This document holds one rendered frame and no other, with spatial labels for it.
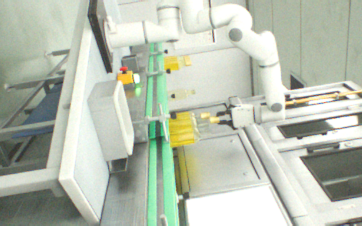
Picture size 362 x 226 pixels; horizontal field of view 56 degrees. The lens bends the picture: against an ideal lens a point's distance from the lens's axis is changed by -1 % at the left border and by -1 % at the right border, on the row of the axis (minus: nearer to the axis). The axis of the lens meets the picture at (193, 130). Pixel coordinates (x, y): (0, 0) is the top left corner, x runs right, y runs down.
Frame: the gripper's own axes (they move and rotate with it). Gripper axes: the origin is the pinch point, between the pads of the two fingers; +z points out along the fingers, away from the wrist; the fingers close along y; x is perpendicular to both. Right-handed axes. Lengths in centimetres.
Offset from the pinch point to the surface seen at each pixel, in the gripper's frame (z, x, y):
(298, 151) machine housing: -33.2, 4.3, -18.6
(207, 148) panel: 8.1, 5.6, -12.3
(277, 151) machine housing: -23.8, 6.2, -16.3
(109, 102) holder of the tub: 25, 52, 32
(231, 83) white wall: 63, -585, -179
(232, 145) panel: -3.5, 3.8, -12.8
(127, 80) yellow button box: 42.6, -5.2, 22.2
